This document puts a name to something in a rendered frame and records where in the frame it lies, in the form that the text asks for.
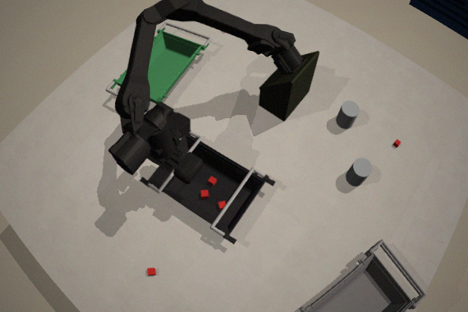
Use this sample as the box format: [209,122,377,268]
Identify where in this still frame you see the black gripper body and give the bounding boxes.
[150,131,203,184]

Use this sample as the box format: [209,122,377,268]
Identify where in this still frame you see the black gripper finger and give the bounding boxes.
[147,155,160,165]
[159,151,183,172]

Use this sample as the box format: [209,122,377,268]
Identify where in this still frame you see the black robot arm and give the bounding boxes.
[108,0,307,175]

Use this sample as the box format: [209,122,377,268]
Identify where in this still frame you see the grey cylinder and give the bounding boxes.
[337,100,360,129]
[346,158,372,186]

